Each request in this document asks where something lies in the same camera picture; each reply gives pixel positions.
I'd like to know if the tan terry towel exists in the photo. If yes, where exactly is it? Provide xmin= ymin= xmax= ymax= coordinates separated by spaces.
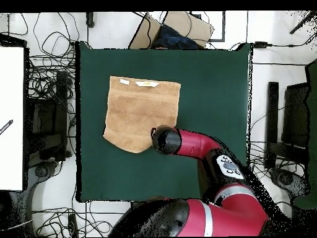
xmin=102 ymin=75 xmax=182 ymax=154

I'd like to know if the dark green table cloth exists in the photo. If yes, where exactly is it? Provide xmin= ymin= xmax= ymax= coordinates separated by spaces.
xmin=75 ymin=41 xmax=252 ymax=203

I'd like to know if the dark blue cloth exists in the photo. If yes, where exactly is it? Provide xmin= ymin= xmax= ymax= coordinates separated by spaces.
xmin=152 ymin=24 xmax=199 ymax=50

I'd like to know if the brown cardboard box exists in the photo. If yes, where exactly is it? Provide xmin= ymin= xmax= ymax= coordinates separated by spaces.
xmin=128 ymin=11 xmax=215 ymax=50

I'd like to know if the black power strip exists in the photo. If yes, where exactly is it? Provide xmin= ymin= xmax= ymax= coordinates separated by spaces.
xmin=67 ymin=213 xmax=79 ymax=238

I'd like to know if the black chair base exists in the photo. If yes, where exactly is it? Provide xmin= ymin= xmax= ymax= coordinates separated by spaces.
xmin=269 ymin=167 xmax=311 ymax=199

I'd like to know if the white board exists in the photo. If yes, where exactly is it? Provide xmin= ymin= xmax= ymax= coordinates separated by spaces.
xmin=0 ymin=45 xmax=25 ymax=192

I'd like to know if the black tripod leg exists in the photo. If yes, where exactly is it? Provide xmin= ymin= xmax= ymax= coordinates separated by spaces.
xmin=289 ymin=11 xmax=317 ymax=35

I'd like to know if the black cable tangle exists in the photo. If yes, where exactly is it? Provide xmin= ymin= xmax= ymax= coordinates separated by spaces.
xmin=25 ymin=12 xmax=80 ymax=115
xmin=32 ymin=200 xmax=129 ymax=237
xmin=248 ymin=106 xmax=306 ymax=224

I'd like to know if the black square frame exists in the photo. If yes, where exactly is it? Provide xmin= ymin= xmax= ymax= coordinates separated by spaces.
xmin=189 ymin=11 xmax=226 ymax=43

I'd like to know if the black cylindrical handle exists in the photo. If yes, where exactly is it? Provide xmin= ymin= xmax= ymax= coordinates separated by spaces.
xmin=85 ymin=11 xmax=96 ymax=29

